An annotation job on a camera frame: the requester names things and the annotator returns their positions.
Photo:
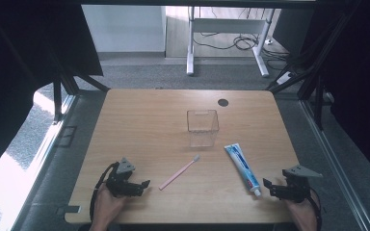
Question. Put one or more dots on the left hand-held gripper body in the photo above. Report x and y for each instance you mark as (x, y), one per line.
(119, 183)

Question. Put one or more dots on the person's left hand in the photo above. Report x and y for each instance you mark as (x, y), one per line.
(106, 205)

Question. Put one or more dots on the white wall panel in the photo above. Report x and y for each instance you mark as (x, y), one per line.
(125, 29)

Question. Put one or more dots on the black metal frame struts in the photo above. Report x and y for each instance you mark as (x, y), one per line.
(318, 102)
(58, 99)

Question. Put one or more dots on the person's right hand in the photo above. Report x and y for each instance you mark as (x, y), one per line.
(303, 213)

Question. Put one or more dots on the white power strip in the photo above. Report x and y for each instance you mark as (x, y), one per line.
(284, 78)

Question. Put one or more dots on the black curtain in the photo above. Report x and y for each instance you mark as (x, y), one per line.
(19, 48)
(359, 80)

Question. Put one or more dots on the clear plastic container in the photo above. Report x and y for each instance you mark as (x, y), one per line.
(202, 141)

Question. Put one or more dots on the black round table grommet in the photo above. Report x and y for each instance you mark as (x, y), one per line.
(223, 102)

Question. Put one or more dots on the white desk frame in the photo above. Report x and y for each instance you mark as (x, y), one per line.
(191, 48)

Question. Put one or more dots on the aluminium rail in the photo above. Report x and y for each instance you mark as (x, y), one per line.
(49, 150)
(334, 163)

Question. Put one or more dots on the dark table bracket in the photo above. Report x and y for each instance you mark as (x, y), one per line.
(69, 209)

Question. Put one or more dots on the pink toothbrush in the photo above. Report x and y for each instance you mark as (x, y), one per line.
(178, 173)

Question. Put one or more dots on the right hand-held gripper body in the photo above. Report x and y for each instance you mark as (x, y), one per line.
(297, 186)

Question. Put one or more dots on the white and blue toothpaste tube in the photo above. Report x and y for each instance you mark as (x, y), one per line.
(242, 166)

